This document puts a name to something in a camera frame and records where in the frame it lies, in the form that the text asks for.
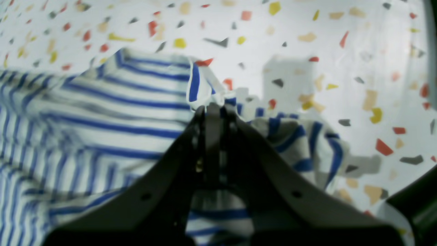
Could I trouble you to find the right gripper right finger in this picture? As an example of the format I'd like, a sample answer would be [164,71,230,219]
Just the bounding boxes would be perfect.
[222,106,404,246]

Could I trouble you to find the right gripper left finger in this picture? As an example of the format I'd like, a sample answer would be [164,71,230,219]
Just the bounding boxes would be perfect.
[44,103,222,246]

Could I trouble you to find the blue white striped t-shirt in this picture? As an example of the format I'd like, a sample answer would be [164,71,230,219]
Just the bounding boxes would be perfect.
[0,48,350,246]

